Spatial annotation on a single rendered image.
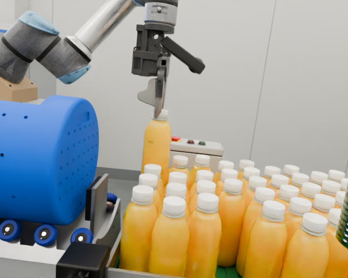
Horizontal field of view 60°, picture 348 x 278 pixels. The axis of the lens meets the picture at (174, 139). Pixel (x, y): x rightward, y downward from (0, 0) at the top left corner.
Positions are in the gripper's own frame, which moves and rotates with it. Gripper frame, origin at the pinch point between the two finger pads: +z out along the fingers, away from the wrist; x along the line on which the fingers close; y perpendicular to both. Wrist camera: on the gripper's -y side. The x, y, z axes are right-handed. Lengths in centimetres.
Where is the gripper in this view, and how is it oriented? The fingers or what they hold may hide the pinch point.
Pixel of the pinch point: (159, 112)
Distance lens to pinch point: 75.0
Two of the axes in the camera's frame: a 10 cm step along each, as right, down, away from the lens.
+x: -0.6, 2.1, -9.8
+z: -1.1, 9.7, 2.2
